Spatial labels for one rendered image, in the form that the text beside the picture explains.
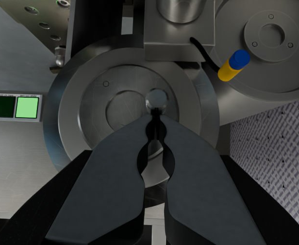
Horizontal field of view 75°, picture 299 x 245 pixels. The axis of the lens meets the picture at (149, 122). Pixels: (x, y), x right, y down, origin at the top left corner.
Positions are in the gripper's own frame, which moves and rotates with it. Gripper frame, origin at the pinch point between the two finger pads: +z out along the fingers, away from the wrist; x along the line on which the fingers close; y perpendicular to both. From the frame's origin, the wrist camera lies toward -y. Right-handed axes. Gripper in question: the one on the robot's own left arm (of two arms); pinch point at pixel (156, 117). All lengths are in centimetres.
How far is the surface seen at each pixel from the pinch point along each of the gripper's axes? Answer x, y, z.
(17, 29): -157, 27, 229
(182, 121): 2.1, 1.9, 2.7
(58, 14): -18.9, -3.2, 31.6
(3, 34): -181, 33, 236
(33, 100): -30.5, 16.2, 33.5
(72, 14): -8.0, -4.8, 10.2
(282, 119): 15.7, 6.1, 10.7
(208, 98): 4.4, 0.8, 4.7
